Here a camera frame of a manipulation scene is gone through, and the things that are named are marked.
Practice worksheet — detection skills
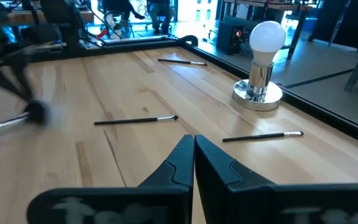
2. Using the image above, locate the fluffy fan brush chrome handle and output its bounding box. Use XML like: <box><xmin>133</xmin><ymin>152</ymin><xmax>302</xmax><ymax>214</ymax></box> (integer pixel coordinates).
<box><xmin>0</xmin><ymin>99</ymin><xmax>52</xmax><ymax>139</ymax></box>

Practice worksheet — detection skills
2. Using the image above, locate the dark arched cable loop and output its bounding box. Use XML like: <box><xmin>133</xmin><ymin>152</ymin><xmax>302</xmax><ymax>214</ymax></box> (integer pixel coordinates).
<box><xmin>178</xmin><ymin>34</ymin><xmax>200</xmax><ymax>48</ymax></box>

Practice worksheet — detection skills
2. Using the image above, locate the thin black makeup brush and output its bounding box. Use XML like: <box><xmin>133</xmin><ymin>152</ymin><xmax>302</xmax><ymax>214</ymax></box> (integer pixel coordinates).
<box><xmin>222</xmin><ymin>131</ymin><xmax>305</xmax><ymax>143</ymax></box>
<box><xmin>157</xmin><ymin>58</ymin><xmax>208</xmax><ymax>67</ymax></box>
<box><xmin>93</xmin><ymin>114</ymin><xmax>180</xmax><ymax>126</ymax></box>

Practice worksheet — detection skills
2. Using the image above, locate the person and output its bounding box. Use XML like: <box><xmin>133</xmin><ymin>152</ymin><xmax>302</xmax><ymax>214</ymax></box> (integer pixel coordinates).
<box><xmin>147</xmin><ymin>0</ymin><xmax>176</xmax><ymax>34</ymax></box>
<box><xmin>103</xmin><ymin>0</ymin><xmax>146</xmax><ymax>32</ymax></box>

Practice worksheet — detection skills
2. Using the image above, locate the white bulb chrome lamp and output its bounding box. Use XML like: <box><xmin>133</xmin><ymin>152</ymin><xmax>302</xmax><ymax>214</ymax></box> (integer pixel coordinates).
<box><xmin>231</xmin><ymin>20</ymin><xmax>287</xmax><ymax>112</ymax></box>

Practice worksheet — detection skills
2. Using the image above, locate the black box on floor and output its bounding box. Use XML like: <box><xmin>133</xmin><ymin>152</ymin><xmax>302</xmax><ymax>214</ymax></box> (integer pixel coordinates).
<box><xmin>216</xmin><ymin>21</ymin><xmax>250</xmax><ymax>56</ymax></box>

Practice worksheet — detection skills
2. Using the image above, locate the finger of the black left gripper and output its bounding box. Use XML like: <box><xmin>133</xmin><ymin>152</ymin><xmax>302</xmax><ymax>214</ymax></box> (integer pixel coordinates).
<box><xmin>12</xmin><ymin>57</ymin><xmax>36</xmax><ymax>106</ymax></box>
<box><xmin>0</xmin><ymin>72</ymin><xmax>25</xmax><ymax>103</ymax></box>

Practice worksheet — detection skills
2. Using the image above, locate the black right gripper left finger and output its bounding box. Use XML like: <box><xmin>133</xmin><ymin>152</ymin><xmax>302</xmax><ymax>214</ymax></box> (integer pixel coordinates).
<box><xmin>25</xmin><ymin>133</ymin><xmax>196</xmax><ymax>224</ymax></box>

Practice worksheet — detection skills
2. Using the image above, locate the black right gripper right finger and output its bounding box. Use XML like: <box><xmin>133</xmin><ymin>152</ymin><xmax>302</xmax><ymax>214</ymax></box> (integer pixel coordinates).
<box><xmin>194</xmin><ymin>134</ymin><xmax>358</xmax><ymax>224</ymax></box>

